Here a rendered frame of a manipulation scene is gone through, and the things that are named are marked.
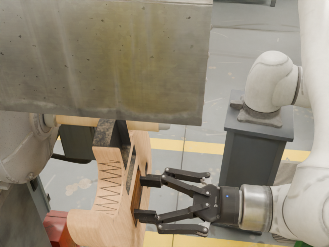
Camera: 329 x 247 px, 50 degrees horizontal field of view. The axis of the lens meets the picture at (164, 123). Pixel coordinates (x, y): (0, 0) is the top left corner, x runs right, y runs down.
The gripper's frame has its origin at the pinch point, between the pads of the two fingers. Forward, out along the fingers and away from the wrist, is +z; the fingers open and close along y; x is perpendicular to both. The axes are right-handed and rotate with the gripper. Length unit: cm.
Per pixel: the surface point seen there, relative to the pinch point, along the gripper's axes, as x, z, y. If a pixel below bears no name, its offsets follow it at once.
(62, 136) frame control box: -8.3, 24.8, 19.6
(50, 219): -46, 37, 12
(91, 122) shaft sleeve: 19.4, 7.3, 3.4
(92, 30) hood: 45.7, -0.4, -6.3
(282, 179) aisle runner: -121, -64, 82
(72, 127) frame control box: -4.7, 21.4, 20.2
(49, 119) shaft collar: 20.0, 14.6, 2.9
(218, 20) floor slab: -158, -25, 295
